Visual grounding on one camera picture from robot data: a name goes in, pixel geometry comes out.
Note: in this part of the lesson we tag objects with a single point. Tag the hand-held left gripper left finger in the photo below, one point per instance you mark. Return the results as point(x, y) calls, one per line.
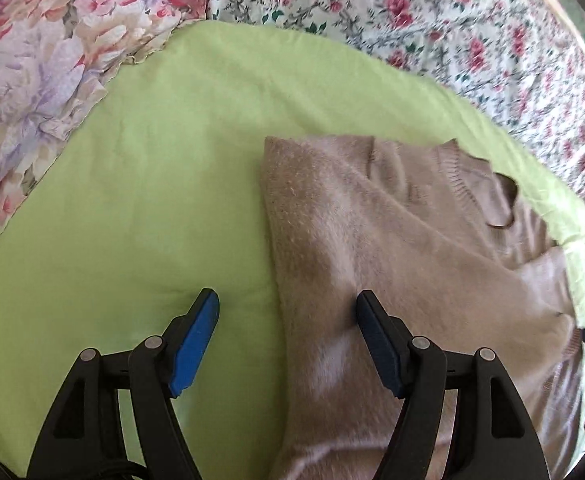
point(197, 340)

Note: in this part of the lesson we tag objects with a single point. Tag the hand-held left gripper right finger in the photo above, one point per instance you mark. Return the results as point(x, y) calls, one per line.
point(378, 345)

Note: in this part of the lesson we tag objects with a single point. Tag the beige knit sweater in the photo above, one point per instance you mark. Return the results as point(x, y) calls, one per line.
point(372, 240)

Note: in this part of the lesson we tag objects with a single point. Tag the light green bed sheet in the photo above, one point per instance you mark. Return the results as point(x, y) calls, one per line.
point(172, 160)

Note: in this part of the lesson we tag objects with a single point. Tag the purple pink floral pillow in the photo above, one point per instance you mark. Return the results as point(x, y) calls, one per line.
point(47, 60)

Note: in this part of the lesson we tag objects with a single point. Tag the white rose print duvet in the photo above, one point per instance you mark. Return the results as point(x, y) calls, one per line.
point(422, 15)

